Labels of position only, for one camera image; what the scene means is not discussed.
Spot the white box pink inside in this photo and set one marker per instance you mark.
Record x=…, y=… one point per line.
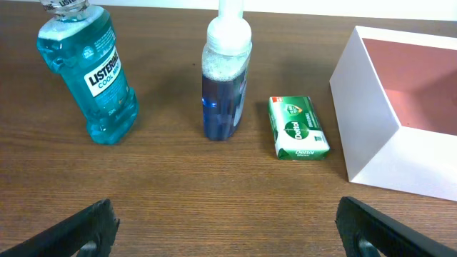
x=394, y=94

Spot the clear pump soap bottle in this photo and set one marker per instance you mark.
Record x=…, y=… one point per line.
x=225, y=62

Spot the blue Listerine mouthwash bottle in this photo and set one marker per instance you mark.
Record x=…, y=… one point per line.
x=79, y=44

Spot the green Dettol soap box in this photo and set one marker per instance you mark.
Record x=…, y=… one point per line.
x=297, y=132

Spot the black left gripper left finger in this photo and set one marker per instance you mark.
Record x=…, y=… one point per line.
x=90, y=232

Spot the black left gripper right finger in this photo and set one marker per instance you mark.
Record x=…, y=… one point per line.
x=364, y=231

